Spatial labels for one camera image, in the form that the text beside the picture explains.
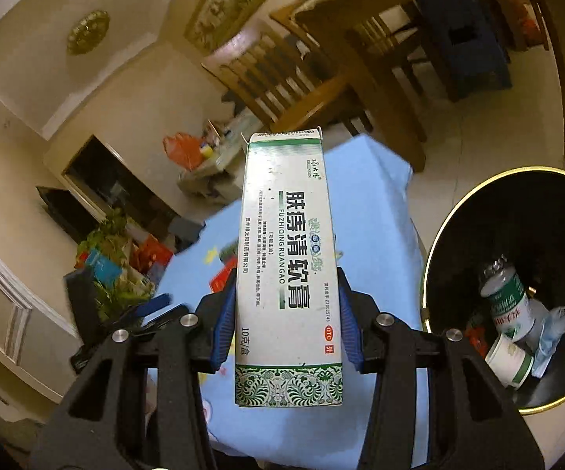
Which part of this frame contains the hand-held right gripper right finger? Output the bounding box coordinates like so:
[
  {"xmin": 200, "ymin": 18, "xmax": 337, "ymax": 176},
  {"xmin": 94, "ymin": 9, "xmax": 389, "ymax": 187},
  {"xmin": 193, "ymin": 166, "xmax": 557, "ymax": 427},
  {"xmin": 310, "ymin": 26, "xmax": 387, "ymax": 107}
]
[{"xmin": 336, "ymin": 267, "xmax": 545, "ymax": 470}]

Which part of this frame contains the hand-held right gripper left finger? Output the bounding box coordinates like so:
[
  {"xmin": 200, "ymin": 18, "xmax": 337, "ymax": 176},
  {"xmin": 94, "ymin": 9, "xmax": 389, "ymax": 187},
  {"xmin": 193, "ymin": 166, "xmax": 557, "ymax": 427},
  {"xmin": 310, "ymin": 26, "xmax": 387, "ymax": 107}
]
[{"xmin": 32, "ymin": 265, "xmax": 240, "ymax": 470}]

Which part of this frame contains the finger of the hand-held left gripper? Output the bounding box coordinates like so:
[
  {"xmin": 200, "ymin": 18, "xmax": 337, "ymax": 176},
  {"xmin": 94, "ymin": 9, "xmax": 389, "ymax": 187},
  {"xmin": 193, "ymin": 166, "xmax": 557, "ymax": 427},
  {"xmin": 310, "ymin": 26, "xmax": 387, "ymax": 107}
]
[
  {"xmin": 126, "ymin": 294, "xmax": 173, "ymax": 319},
  {"xmin": 138, "ymin": 305, "xmax": 191, "ymax": 331}
]

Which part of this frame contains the green and white medicine box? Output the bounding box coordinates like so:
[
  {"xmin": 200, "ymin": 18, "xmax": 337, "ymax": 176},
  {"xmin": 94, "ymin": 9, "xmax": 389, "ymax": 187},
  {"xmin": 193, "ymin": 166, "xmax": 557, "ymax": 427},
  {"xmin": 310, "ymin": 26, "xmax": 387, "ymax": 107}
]
[{"xmin": 235, "ymin": 126, "xmax": 347, "ymax": 408}]

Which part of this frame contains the clear plastic bottle green label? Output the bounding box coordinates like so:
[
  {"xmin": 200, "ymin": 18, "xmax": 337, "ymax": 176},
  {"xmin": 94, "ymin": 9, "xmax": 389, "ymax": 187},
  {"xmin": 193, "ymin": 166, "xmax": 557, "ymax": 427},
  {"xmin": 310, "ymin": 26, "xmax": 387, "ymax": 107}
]
[{"xmin": 479, "ymin": 255, "xmax": 536, "ymax": 343}]

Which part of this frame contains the white paper cup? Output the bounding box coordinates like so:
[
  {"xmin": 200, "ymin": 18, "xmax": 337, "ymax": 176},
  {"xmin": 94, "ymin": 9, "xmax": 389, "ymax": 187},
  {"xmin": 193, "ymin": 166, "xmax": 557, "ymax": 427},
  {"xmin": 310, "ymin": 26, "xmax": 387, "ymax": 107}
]
[{"xmin": 484, "ymin": 328, "xmax": 535, "ymax": 390}]

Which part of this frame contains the black bin with gold rim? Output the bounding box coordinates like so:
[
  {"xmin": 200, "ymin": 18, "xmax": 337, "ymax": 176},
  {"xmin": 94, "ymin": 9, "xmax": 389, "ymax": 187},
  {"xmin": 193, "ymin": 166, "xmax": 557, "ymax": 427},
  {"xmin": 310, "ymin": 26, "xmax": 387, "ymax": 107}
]
[{"xmin": 419, "ymin": 167, "xmax": 565, "ymax": 416}]

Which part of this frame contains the blue face mask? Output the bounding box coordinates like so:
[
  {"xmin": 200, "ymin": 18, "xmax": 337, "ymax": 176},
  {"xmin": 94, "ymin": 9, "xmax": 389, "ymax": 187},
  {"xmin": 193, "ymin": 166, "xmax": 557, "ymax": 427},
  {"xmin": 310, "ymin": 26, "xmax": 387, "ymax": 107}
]
[{"xmin": 532, "ymin": 306, "xmax": 565, "ymax": 379}]

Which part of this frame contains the blue gift box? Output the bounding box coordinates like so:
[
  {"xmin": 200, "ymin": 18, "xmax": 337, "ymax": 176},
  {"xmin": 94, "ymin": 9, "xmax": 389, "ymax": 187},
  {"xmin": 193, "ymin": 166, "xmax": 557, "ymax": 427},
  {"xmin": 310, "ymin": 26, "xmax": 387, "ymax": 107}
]
[{"xmin": 87, "ymin": 249, "xmax": 121, "ymax": 282}]

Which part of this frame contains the red snack wrapper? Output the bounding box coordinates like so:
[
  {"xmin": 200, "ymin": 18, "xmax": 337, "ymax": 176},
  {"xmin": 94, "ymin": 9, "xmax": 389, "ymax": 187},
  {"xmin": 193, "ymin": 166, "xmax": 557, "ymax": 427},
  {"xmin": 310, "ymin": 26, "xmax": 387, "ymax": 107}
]
[{"xmin": 210, "ymin": 263, "xmax": 238, "ymax": 295}]

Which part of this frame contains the red gift box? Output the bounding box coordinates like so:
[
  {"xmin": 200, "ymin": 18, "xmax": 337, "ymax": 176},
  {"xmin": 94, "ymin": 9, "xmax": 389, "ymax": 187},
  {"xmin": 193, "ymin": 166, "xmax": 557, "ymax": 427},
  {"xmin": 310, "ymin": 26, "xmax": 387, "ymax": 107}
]
[{"xmin": 133, "ymin": 237, "xmax": 173, "ymax": 272}]

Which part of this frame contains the green pothos plant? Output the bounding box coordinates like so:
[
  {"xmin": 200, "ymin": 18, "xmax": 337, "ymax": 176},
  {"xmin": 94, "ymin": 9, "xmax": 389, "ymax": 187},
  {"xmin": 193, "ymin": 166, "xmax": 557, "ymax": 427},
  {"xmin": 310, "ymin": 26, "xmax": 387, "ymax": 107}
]
[{"xmin": 89, "ymin": 208, "xmax": 131, "ymax": 250}]

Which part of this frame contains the black television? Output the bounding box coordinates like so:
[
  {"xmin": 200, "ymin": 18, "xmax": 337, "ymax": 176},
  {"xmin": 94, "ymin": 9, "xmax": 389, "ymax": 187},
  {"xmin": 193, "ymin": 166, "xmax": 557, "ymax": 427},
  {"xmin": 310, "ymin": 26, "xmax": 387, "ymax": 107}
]
[{"xmin": 35, "ymin": 186, "xmax": 99, "ymax": 243}]

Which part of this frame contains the blue printed tablecloth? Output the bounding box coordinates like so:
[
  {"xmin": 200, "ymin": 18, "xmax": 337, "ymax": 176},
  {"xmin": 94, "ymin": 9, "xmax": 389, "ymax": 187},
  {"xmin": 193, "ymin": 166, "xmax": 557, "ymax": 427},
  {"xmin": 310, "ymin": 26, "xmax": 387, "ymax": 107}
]
[{"xmin": 145, "ymin": 134, "xmax": 432, "ymax": 470}]

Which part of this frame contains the dark wooden doorway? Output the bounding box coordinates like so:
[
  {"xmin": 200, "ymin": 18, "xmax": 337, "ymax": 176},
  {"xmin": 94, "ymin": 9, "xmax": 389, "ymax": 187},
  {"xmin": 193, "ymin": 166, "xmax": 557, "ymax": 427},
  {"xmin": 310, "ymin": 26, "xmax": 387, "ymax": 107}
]
[{"xmin": 62, "ymin": 134, "xmax": 166, "ymax": 221}]

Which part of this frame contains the red packet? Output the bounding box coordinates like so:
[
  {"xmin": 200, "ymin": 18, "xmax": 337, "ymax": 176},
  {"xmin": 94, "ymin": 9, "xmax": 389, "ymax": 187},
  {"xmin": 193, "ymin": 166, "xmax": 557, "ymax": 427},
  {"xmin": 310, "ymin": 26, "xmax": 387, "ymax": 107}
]
[{"xmin": 466, "ymin": 316, "xmax": 491, "ymax": 356}]

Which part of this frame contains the white coffee table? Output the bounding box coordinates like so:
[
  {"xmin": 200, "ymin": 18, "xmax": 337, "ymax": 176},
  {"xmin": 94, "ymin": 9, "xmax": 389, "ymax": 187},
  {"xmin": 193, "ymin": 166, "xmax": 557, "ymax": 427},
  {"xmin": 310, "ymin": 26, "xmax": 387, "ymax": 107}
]
[{"xmin": 177, "ymin": 108, "xmax": 264, "ymax": 206}]

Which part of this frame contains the orange plastic bag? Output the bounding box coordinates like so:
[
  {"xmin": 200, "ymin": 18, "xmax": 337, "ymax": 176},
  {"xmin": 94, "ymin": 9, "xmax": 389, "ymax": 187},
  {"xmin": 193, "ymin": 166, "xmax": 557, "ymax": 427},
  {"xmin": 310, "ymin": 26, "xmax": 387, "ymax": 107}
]
[{"xmin": 162, "ymin": 132, "xmax": 205, "ymax": 170}]

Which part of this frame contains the wooden dining chair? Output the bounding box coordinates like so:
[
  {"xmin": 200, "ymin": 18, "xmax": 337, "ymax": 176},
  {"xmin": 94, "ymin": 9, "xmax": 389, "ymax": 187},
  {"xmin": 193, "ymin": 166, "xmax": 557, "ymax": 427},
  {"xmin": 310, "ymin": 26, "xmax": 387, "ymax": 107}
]
[
  {"xmin": 201, "ymin": 22, "xmax": 376, "ymax": 138},
  {"xmin": 270, "ymin": 0, "xmax": 427, "ymax": 89}
]

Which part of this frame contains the gold ceiling lamp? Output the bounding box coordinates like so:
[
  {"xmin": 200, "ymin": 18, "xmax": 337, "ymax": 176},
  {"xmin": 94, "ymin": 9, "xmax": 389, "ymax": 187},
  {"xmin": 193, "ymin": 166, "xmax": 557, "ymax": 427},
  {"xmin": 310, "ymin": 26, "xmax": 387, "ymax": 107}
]
[{"xmin": 66, "ymin": 10, "xmax": 111, "ymax": 54}]

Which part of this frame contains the blue plastic stool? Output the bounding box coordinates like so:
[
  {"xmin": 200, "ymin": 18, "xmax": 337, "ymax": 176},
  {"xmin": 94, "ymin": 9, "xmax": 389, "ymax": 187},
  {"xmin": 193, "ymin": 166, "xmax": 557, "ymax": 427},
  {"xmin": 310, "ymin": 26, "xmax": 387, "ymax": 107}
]
[{"xmin": 417, "ymin": 0, "xmax": 513, "ymax": 103}]

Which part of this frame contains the framed horse painting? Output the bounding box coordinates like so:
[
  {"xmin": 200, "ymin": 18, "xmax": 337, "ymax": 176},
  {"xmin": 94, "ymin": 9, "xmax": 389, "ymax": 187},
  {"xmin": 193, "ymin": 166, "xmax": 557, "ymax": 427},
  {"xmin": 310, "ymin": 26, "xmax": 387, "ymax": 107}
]
[{"xmin": 184, "ymin": 0, "xmax": 283, "ymax": 54}]

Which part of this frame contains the wooden dining table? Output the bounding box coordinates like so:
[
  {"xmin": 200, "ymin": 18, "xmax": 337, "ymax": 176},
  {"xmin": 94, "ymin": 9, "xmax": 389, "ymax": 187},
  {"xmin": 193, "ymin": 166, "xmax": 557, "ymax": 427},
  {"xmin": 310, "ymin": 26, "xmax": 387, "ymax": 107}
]
[{"xmin": 294, "ymin": 0, "xmax": 565, "ymax": 174}]

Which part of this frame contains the red bag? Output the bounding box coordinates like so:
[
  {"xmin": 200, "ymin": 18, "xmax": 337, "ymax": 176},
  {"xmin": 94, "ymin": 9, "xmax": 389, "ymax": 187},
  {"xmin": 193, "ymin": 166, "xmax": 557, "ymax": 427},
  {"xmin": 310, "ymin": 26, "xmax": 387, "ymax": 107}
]
[{"xmin": 500, "ymin": 0, "xmax": 533, "ymax": 52}]

